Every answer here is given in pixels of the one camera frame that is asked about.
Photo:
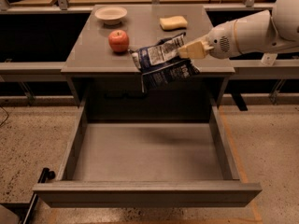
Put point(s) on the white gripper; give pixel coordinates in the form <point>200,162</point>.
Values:
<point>220,41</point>

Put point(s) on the blue chip bag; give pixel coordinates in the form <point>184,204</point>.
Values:
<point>160,64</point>

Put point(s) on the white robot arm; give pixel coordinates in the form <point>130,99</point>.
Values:
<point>275,31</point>

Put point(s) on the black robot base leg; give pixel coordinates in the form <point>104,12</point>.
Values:
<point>46,174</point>

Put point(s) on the grey cabinet counter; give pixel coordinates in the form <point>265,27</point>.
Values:
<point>109,84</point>

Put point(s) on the open grey top drawer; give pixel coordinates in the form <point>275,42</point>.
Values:
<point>147,165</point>

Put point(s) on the yellow sponge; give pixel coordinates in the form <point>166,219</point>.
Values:
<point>173,23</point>

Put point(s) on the clear sanitizer pump bottle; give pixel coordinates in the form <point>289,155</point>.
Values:
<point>268,59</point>

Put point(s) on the red apple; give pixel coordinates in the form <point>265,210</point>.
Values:
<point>118,41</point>

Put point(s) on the white bowl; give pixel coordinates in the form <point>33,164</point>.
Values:
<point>111,15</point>

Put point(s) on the grey shelf rail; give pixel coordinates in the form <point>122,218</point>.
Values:
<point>31,72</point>

